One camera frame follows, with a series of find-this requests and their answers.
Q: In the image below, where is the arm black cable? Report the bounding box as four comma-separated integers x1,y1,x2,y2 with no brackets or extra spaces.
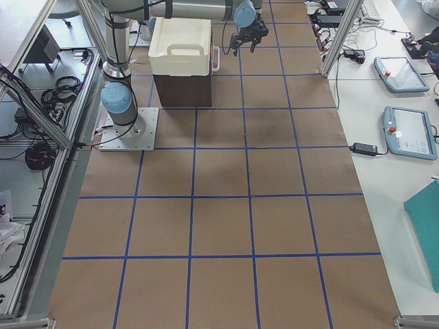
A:
220,19,237,56

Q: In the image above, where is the dark wooden drawer box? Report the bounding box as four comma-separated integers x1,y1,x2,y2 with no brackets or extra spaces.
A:
153,75,212,108

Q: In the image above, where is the cream drawer handle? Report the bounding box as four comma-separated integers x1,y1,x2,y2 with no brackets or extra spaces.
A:
211,45,220,72

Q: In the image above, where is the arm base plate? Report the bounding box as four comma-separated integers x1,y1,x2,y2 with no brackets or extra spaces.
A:
98,107,159,151

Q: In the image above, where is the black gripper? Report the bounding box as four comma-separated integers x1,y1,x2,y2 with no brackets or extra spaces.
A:
229,16,269,57

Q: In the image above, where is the far blue teach pendant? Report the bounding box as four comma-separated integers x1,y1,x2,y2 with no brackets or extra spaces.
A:
374,57,430,93

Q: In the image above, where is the cream plastic tray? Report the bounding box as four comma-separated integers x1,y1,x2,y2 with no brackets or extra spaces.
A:
148,18,211,77

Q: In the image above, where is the near blue teach pendant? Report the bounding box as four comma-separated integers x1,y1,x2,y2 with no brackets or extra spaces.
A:
383,106,438,160

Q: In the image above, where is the teal box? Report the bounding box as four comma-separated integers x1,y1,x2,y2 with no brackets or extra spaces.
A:
404,180,438,293

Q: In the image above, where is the blue teach pendant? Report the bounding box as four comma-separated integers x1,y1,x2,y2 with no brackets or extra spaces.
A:
383,106,438,160
374,57,430,93

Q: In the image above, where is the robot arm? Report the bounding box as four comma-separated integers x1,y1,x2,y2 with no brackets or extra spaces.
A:
101,1,269,141

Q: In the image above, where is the aluminium frame post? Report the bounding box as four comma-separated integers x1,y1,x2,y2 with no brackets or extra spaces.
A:
320,0,364,77

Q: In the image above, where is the small black adapter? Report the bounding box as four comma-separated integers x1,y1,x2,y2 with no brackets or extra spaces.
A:
349,143,379,157

